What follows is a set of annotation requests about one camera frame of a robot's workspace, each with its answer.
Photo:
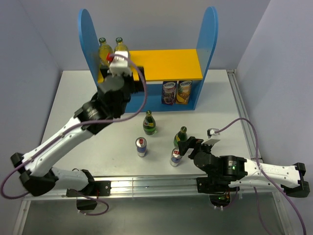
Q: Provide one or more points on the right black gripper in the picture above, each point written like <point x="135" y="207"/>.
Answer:
<point x="183" y="146"/>

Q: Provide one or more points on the yellow pineapple juice carton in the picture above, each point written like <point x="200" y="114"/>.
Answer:
<point x="183" y="92"/>

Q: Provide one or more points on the Red Bull can left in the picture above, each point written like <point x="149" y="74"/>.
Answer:
<point x="141" y="146"/>

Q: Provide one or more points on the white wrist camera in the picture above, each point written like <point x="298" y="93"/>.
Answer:
<point x="118" y="64"/>
<point x="212" y="135"/>

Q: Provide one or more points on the aluminium side rail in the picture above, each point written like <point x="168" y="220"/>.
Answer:
<point x="248" y="132"/>

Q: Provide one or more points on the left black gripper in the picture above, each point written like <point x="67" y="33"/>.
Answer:
<point x="136" y="85"/>

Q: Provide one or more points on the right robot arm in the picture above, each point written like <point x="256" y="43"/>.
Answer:
<point x="231" y="173"/>

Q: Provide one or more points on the blue and yellow shelf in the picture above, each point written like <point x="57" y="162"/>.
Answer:
<point x="161" y="65"/>

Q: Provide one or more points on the green glass bottle rear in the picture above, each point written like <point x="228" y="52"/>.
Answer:
<point x="149" y="123"/>

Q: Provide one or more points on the Red Bull can right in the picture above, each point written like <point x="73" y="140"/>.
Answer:
<point x="175" y="157"/>

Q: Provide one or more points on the clear water bottle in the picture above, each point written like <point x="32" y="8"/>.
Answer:
<point x="120" y="45"/>
<point x="105" y="51"/>

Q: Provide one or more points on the green glass bottle right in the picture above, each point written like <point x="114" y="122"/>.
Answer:
<point x="180" y="136"/>

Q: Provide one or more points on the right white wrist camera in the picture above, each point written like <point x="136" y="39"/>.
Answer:
<point x="212" y="135"/>

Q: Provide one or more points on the green glass bottle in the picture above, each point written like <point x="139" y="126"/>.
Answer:
<point x="180" y="136"/>
<point x="149" y="123"/>

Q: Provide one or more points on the purple juice carton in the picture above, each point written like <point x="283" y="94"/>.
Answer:
<point x="168" y="94"/>

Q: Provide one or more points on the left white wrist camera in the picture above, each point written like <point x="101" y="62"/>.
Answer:
<point x="118" y="64"/>

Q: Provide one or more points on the aluminium mounting rail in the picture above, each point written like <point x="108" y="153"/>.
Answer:
<point x="134" y="187"/>

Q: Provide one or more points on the red bull can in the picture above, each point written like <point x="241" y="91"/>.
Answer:
<point x="141" y="146"/>
<point x="175" y="157"/>

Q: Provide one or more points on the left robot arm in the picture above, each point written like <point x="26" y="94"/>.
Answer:
<point x="36" y="168"/>

